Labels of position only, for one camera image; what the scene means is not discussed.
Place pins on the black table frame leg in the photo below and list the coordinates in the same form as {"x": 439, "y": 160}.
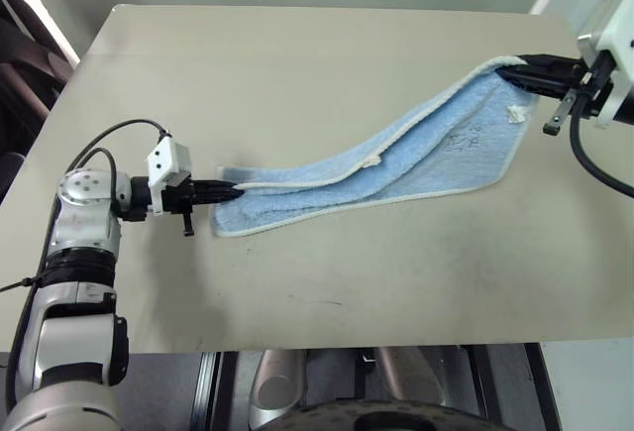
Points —
{"x": 535, "y": 391}
{"x": 213, "y": 391}

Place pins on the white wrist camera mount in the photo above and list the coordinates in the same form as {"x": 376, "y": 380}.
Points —
{"x": 619, "y": 34}
{"x": 168, "y": 156}

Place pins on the grey tapered robot leg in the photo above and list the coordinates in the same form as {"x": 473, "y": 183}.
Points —
{"x": 411, "y": 376}

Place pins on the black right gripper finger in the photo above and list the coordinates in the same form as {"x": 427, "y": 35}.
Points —
{"x": 540, "y": 81}
{"x": 555, "y": 63}

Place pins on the light blue towel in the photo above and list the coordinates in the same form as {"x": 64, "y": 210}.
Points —
{"x": 446, "y": 129}

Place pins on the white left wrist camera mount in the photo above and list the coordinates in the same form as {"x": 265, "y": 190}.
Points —
{"x": 168, "y": 156}

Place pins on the silver rounded robot leg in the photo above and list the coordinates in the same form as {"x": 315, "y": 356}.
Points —
{"x": 275, "y": 391}

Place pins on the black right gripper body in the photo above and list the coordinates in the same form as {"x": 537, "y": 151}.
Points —
{"x": 597, "y": 84}

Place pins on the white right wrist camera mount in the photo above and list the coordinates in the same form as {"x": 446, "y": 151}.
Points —
{"x": 619, "y": 34}

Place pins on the dark round disc shape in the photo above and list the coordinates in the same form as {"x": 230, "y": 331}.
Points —
{"x": 391, "y": 418}

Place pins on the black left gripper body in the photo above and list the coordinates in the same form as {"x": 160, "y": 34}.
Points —
{"x": 176, "y": 198}

